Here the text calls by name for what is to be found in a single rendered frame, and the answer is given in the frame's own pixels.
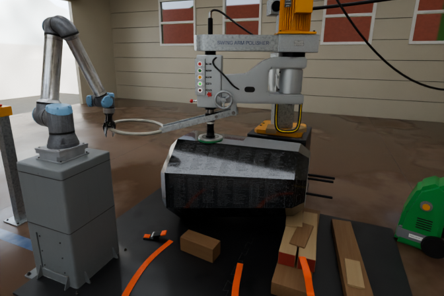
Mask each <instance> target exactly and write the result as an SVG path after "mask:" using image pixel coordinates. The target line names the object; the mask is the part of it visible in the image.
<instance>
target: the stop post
mask: <svg viewBox="0 0 444 296"><path fill-rule="evenodd" d="M11 115H13V112H12V108H11V106H5V105H2V106H0V150H1V156H2V160H3V166H4V169H5V176H6V179H7V186H8V189H9V195H10V199H11V205H12V209H13V215H14V216H12V217H10V218H8V219H6V220H4V221H3V222H6V223H8V224H11V225H14V226H16V227H18V226H19V225H22V224H23V223H26V222H27V218H26V212H25V208H24V202H23V198H22V191H21V187H20V180H19V174H18V171H17V161H18V160H17V154H16V149H15V143H14V139H13V133H12V129H11V122H10V118H9V116H11Z"/></svg>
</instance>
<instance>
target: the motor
mask: <svg viewBox="0 0 444 296"><path fill-rule="evenodd" d="M312 12H313V0H280V6H279V29H278V31H279V32H277V33H275V34H274V35H278V34H316V32H315V30H314V31H313V32H309V31H310V26H311V13H312Z"/></svg>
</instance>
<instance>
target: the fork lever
mask: <svg viewBox="0 0 444 296"><path fill-rule="evenodd" d="M216 112H218V113H216V114H212V115H208V116H205V114H203V115H200V116H195V117H192V118H187V119H185V120H180V121H177V122H172V123H169V124H164V125H163V126H162V127H161V128H159V129H160V130H162V133H165V132H168V131H173V130H178V129H181V128H186V127H189V126H194V125H197V124H202V123H205V122H210V121H213V120H217V119H220V118H225V117H228V116H231V108H228V109H224V110H219V111H216Z"/></svg>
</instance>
